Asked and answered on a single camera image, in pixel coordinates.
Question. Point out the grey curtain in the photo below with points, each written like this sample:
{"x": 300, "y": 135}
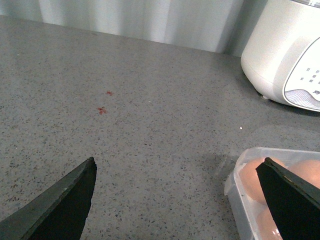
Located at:
{"x": 220, "y": 26}

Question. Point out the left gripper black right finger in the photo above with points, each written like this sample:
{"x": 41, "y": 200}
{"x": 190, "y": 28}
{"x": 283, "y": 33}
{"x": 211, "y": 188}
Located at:
{"x": 293, "y": 202}

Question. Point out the clear plastic egg box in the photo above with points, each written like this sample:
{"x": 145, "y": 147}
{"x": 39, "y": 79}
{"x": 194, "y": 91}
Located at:
{"x": 245, "y": 209}

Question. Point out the brown egg in box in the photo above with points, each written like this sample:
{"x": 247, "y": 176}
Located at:
{"x": 267, "y": 227}
{"x": 309, "y": 170}
{"x": 250, "y": 180}

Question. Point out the white soy milk maker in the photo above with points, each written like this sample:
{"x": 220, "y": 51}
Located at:
{"x": 282, "y": 56}

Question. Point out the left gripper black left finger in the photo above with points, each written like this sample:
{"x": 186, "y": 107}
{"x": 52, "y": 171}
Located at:
{"x": 59, "y": 213}

